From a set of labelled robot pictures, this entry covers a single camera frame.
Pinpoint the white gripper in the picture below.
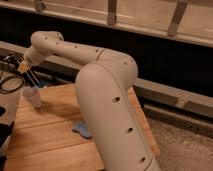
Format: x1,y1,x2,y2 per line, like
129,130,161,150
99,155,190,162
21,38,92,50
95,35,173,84
18,46,45,74

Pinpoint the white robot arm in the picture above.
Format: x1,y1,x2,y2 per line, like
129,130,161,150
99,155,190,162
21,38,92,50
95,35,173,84
18,31,161,171

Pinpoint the blue box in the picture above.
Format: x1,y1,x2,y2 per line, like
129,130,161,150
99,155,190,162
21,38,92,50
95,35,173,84
34,80,47,88

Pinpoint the black object at left edge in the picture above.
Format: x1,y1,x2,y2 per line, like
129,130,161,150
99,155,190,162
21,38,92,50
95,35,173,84
0,106,15,171

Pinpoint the blue sponge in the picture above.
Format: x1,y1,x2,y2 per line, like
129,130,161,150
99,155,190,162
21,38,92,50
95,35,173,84
72,121,92,139

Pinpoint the grey metal beam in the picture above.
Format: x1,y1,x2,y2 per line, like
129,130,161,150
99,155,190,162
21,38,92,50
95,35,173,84
0,40,213,118

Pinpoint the black cable loop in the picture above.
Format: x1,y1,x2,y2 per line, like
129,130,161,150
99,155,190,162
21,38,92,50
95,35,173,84
0,74,28,95

